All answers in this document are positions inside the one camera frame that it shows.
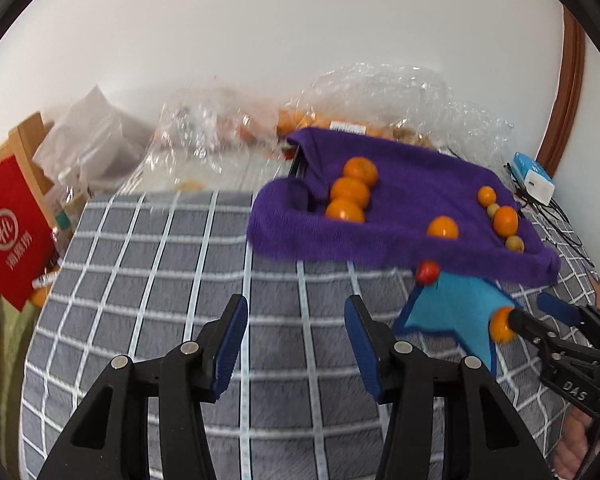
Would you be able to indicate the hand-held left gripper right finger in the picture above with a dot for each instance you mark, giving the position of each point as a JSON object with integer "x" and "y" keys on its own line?
{"x": 364, "y": 352}

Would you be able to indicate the brown wooden door frame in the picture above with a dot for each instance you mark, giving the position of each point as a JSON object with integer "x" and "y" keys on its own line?
{"x": 567, "y": 90}

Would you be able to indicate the red tomato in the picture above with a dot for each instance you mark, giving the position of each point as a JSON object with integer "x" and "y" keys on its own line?
{"x": 426, "y": 271}

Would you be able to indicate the purple towel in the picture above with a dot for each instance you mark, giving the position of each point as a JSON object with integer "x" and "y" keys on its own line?
{"x": 420, "y": 180}

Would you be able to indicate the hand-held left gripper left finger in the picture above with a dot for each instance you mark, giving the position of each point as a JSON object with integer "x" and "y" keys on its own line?
{"x": 230, "y": 347}

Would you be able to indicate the green blanket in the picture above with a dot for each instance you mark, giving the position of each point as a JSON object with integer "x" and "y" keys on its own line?
{"x": 5, "y": 360}

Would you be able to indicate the white translucent plastic bag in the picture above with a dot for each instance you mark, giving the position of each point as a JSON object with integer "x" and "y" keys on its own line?
{"x": 95, "y": 135}

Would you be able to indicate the red paper bag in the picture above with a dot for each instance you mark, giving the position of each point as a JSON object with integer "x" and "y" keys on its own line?
{"x": 12, "y": 230}

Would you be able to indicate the person's right hand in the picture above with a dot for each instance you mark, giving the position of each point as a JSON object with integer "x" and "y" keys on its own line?
{"x": 572, "y": 440}

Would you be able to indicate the clear plastic bag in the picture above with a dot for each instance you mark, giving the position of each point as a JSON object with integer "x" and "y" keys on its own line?
{"x": 205, "y": 125}
{"x": 380, "y": 95}

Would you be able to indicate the cardboard box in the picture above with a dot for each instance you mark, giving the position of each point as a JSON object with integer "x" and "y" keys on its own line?
{"x": 30, "y": 137}

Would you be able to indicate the grey checked bedsheet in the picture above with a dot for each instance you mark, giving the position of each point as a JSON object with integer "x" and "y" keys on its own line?
{"x": 155, "y": 260}

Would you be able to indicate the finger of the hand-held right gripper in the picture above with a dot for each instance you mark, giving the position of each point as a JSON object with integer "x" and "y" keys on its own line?
{"x": 530, "y": 326}
{"x": 560, "y": 306}

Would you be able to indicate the large orange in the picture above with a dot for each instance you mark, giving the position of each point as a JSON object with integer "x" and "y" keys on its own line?
{"x": 345, "y": 211}

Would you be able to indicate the yellow-green round fruit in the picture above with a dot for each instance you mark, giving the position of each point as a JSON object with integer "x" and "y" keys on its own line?
{"x": 493, "y": 210}
{"x": 515, "y": 243}

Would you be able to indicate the white and blue box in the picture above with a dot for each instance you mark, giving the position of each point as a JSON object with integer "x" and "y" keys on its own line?
{"x": 532, "y": 177}

